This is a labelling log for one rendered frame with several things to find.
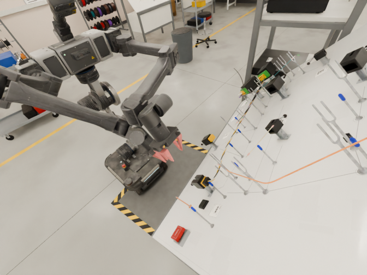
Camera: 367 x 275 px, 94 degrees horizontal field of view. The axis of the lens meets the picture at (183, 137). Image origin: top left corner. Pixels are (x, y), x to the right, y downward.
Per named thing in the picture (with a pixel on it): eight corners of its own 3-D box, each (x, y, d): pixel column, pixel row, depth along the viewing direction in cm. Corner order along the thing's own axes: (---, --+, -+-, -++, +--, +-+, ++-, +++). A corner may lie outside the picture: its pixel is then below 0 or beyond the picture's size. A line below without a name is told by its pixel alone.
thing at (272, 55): (249, 75, 134) (250, 66, 129) (263, 55, 152) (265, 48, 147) (296, 83, 119) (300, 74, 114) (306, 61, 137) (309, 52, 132)
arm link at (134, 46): (186, 61, 89) (184, 40, 81) (170, 73, 82) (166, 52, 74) (129, 50, 109) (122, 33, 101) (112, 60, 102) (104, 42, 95)
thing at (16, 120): (9, 142, 284) (-71, 85, 204) (6, 128, 312) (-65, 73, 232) (67, 112, 321) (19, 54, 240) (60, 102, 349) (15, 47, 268)
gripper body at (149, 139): (164, 140, 75) (153, 128, 73) (148, 157, 71) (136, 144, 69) (159, 141, 81) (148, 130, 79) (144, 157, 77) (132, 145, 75)
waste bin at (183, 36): (175, 65, 393) (170, 35, 346) (176, 57, 423) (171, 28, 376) (194, 63, 388) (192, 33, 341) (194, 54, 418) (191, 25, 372)
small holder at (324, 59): (313, 68, 85) (305, 59, 84) (332, 57, 78) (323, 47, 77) (311, 72, 82) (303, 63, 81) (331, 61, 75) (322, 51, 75)
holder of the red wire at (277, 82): (299, 82, 85) (285, 66, 83) (286, 100, 81) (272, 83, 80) (289, 87, 90) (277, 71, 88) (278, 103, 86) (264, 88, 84)
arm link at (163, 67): (165, 68, 87) (160, 46, 79) (176, 68, 85) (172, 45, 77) (126, 128, 60) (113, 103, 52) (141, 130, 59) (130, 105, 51)
